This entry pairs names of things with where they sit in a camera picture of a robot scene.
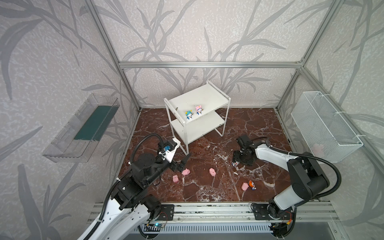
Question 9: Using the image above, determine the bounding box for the teal blue cat figurine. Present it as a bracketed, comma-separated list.
[185, 111, 193, 120]

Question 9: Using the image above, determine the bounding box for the pink hat blue figurine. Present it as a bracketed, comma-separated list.
[196, 105, 203, 116]

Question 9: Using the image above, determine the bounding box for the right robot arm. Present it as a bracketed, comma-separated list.
[233, 135, 330, 220]

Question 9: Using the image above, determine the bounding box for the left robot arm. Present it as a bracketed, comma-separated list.
[79, 154, 191, 240]

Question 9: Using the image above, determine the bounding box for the white two-tier metal shelf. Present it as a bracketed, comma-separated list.
[164, 81, 231, 155]

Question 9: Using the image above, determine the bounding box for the pink pig toy left-centre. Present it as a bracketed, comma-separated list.
[182, 169, 191, 176]

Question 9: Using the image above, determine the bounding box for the pink pig toy far left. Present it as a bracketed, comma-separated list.
[173, 175, 180, 183]

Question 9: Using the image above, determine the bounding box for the orange blue figurine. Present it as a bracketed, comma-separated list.
[249, 181, 257, 191]

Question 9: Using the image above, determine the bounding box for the pink pig toy centre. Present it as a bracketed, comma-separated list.
[209, 168, 217, 177]

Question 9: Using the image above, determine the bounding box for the pink pig toy right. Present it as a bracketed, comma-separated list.
[241, 183, 249, 191]

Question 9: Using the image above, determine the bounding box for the green circuit board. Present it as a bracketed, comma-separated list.
[145, 222, 167, 231]

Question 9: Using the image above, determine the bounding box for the pink toy in basket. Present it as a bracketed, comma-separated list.
[311, 144, 325, 159]

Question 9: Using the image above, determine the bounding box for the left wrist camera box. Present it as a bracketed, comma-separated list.
[159, 138, 181, 163]

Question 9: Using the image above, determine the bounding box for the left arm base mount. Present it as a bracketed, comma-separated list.
[138, 195, 175, 240]

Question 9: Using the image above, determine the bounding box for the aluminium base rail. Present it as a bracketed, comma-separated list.
[92, 201, 340, 234]

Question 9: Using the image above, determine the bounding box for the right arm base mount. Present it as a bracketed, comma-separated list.
[251, 203, 297, 240]

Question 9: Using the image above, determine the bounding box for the white wire mesh basket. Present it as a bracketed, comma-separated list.
[291, 91, 364, 163]

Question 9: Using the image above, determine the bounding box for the clear plastic wall bin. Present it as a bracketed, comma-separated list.
[42, 94, 120, 163]

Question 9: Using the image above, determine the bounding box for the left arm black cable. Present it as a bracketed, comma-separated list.
[82, 133, 166, 240]

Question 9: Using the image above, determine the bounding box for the aluminium enclosure frame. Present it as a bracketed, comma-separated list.
[83, 0, 384, 175]

